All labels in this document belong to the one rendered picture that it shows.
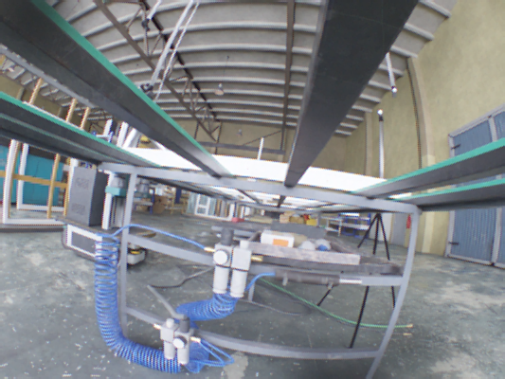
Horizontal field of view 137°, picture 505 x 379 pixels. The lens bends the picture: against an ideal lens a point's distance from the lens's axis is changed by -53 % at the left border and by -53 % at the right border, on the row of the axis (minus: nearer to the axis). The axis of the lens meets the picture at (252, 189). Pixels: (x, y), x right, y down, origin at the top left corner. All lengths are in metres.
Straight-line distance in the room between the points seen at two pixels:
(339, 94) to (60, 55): 0.23
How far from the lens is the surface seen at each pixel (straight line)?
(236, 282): 0.65
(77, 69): 0.23
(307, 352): 0.86
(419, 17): 9.90
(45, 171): 4.90
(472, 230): 7.02
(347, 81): 0.15
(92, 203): 2.13
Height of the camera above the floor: 0.73
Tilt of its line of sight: 5 degrees up
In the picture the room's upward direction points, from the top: 9 degrees clockwise
